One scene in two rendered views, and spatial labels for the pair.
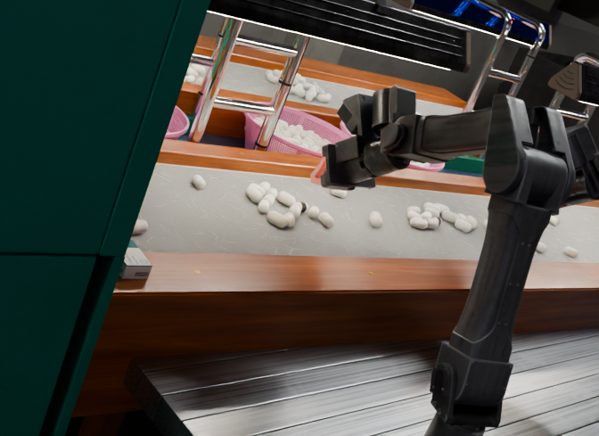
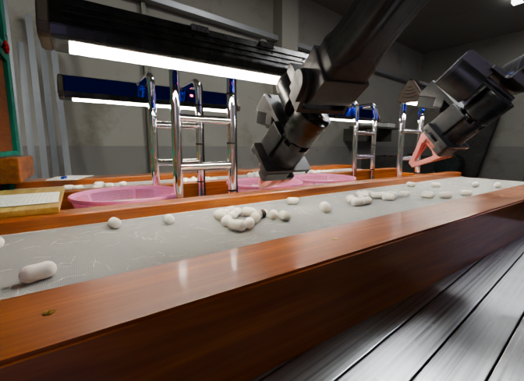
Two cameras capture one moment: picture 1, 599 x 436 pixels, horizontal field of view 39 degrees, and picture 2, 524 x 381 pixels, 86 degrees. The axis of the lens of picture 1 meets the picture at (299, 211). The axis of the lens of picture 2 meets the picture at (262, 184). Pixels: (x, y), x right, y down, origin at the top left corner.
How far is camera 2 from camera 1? 91 cm
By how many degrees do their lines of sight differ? 16
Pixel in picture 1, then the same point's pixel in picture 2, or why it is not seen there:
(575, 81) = (416, 89)
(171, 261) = (9, 308)
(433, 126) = (336, 34)
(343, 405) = not seen: outside the picture
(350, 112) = (264, 112)
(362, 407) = not seen: outside the picture
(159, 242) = (68, 281)
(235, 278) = (127, 301)
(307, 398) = not seen: outside the picture
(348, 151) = (271, 139)
